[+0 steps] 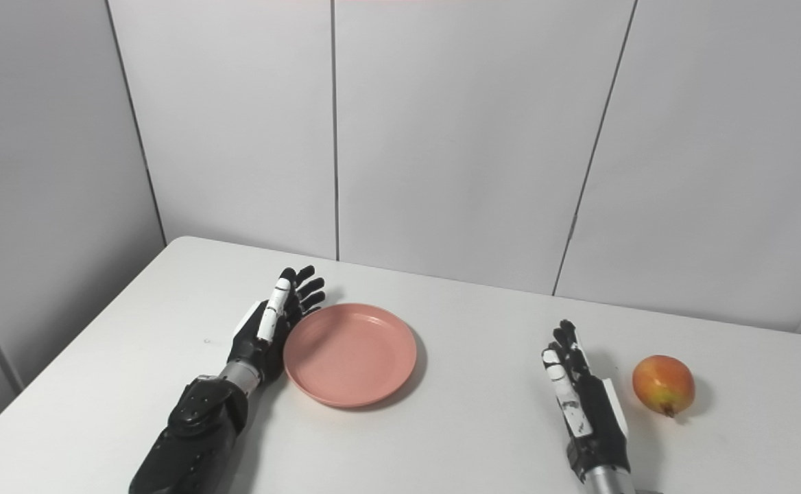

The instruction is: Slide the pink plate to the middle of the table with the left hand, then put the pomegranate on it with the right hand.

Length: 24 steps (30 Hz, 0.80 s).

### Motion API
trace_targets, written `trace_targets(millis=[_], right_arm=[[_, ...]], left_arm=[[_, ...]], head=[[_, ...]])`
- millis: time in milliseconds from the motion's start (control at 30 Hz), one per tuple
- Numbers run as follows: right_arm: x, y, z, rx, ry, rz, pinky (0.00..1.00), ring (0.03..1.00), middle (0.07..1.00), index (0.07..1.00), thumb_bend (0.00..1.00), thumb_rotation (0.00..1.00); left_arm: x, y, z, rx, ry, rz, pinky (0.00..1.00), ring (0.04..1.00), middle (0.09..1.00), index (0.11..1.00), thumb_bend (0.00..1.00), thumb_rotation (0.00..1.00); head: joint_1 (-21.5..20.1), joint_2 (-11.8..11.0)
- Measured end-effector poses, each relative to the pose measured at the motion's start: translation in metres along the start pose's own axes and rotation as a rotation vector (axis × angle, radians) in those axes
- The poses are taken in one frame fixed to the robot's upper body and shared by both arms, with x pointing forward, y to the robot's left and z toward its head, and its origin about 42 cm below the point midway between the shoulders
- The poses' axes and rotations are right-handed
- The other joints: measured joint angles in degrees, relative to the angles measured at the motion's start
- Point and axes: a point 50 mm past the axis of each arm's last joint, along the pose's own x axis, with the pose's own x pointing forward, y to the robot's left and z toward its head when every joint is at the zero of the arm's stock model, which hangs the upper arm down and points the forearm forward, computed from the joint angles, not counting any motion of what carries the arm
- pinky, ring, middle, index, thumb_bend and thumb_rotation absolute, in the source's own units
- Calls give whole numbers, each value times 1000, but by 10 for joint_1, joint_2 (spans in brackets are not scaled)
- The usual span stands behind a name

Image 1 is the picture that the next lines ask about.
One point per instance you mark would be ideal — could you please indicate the red yellow pomegranate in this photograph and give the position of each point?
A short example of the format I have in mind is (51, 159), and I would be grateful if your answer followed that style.
(663, 384)

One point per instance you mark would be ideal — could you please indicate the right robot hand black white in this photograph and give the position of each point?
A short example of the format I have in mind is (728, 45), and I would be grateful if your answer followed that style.
(586, 412)

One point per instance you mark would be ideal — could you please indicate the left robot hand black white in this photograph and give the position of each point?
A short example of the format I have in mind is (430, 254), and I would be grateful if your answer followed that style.
(270, 329)

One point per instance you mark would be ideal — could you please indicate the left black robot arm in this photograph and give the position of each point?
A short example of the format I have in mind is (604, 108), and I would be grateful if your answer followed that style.
(198, 439)

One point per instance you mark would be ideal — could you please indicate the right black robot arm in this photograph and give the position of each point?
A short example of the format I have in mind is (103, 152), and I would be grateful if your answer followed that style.
(610, 481)

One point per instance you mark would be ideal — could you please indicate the pink round plate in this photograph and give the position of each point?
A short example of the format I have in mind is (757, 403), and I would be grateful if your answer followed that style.
(350, 354)

